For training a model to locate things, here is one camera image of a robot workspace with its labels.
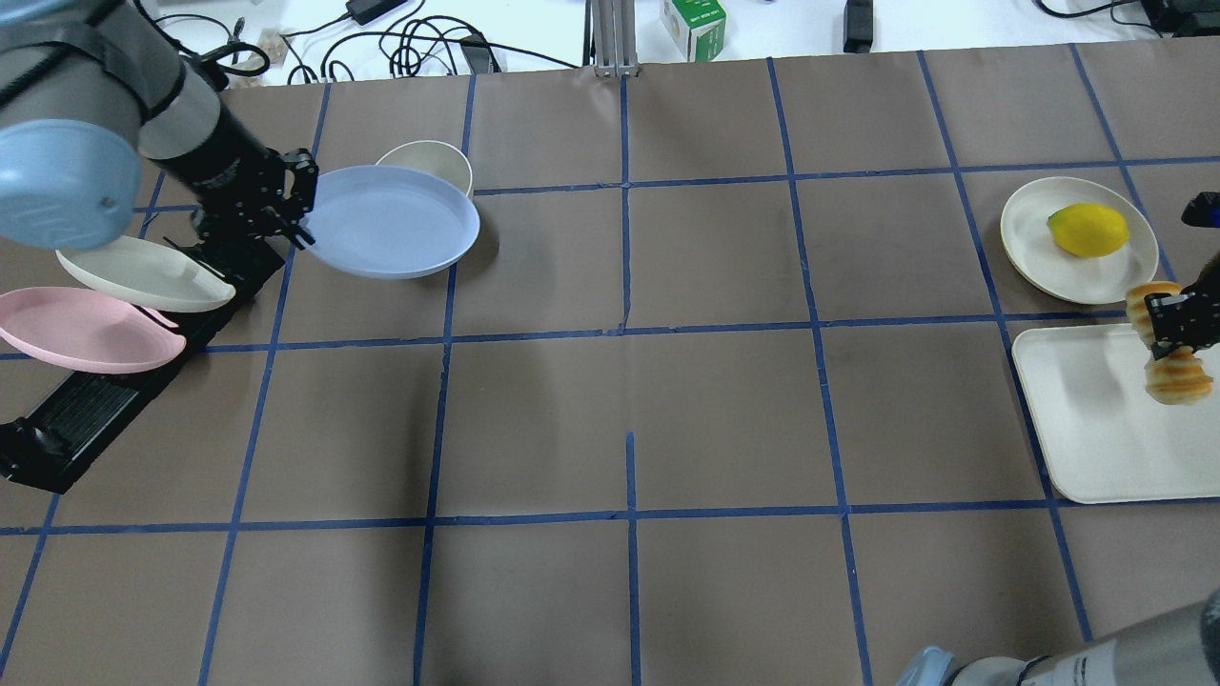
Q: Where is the pink plate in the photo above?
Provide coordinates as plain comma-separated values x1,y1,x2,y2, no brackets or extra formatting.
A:
1,287,187,374

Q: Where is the white plate with lemon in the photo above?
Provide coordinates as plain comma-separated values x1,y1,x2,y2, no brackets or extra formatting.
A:
1000,175,1160,305

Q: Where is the green white carton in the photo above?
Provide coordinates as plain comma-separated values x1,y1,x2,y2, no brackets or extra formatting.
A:
660,1,728,62

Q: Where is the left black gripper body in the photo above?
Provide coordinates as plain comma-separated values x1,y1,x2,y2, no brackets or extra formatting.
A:
192,149,318,251

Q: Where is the black power adapter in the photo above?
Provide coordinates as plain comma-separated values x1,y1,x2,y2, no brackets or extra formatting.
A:
843,0,875,52

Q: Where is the cream plate in rack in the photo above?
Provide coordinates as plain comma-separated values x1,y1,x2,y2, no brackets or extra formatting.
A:
55,237,238,312

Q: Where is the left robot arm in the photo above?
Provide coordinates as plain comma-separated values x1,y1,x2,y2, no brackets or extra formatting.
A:
1,1,318,251

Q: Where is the white rectangular tray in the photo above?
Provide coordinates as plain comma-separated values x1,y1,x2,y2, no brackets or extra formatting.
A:
1013,323,1219,504

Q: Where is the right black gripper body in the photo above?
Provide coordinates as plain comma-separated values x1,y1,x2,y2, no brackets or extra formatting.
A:
1143,255,1219,360

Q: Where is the aluminium frame post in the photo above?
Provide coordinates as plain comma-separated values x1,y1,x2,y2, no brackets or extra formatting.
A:
584,1,641,78

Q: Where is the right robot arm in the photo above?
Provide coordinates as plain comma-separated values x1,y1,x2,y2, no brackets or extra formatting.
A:
899,175,1218,685

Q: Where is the cream bowl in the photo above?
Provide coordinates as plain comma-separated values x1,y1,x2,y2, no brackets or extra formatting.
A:
376,140,475,198

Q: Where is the blue plate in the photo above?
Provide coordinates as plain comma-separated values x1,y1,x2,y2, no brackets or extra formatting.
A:
303,165,482,280

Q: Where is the yellow lemon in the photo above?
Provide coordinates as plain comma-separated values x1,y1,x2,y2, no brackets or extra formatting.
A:
1046,203,1131,259

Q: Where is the black plate rack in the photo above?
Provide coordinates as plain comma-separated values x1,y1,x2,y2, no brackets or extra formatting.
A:
2,237,285,494

